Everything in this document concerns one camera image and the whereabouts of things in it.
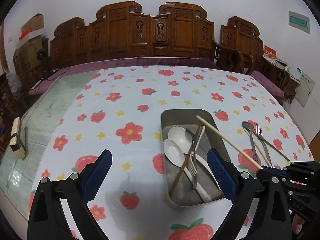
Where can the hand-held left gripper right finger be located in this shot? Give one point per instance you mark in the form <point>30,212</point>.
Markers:
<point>221,173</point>

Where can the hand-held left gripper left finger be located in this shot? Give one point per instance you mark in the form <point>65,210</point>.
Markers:
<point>97,172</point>

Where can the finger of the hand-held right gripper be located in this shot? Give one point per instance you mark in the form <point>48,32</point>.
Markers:
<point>300,166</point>
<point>277,175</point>

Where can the light wooden chopstick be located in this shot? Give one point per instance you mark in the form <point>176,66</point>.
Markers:
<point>225,140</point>
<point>252,143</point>
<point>200,140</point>

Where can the brown wooden chopstick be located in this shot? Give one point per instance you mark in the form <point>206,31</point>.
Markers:
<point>272,148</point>
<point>185,160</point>

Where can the rectangular metal tray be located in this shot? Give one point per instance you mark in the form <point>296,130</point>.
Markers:
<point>175,180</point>

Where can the white plastic spoon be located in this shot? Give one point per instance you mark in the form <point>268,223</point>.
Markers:
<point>172,152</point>
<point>176,133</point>

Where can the person's right hand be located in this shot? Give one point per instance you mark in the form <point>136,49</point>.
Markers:
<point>298,226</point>

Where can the strawberry flower print tablecloth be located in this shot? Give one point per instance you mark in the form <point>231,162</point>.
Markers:
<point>125,100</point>

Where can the wooden scrub brush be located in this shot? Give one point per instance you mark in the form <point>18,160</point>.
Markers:
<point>17,140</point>

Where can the small purple seat cushion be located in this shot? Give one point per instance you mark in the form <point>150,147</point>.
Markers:
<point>268,83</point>

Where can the wooden side table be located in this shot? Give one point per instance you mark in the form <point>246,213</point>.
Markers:
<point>280,77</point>

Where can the white remote control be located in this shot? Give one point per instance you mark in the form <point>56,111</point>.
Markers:
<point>37,84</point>

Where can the red gift box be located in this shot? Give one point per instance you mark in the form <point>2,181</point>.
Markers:
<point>270,52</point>

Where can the black standing fan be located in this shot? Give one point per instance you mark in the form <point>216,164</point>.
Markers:
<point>42,55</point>

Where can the carved wooden armchair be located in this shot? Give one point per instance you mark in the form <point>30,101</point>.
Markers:
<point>240,40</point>

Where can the large cardboard box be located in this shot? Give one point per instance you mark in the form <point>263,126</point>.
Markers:
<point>28,52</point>

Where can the carved wooden sofa bench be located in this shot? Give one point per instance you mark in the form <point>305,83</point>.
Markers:
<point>125,35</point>

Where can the orange plastic bag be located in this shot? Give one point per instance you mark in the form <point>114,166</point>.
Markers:
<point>25,35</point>

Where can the small cardboard box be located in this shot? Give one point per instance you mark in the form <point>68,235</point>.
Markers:
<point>33,25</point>

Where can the grey wall electrical panel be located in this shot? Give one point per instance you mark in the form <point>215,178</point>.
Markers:
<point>298,22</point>

